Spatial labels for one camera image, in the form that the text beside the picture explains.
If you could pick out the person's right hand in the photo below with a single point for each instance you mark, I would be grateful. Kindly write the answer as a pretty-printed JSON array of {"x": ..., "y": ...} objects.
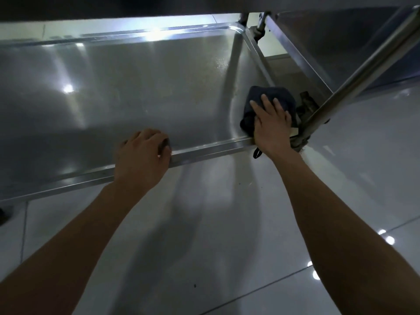
[{"x": 274, "y": 131}]

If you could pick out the person's left hand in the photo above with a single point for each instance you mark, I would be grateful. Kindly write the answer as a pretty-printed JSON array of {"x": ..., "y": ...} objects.
[{"x": 142, "y": 160}]

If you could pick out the grey and yellow cleaning cloth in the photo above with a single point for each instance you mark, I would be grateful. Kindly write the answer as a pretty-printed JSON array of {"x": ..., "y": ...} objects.
[{"x": 285, "y": 95}]

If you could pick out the stainless steel trolley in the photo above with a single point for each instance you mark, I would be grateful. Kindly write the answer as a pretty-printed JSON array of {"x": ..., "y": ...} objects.
[
  {"x": 321, "y": 118},
  {"x": 377, "y": 52}
]

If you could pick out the person's left forearm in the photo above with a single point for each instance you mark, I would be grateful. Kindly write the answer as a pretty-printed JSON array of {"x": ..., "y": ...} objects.
[{"x": 65, "y": 259}]

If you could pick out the person's right forearm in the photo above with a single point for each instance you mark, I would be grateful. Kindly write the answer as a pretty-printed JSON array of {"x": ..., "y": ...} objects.
[{"x": 344, "y": 242}]

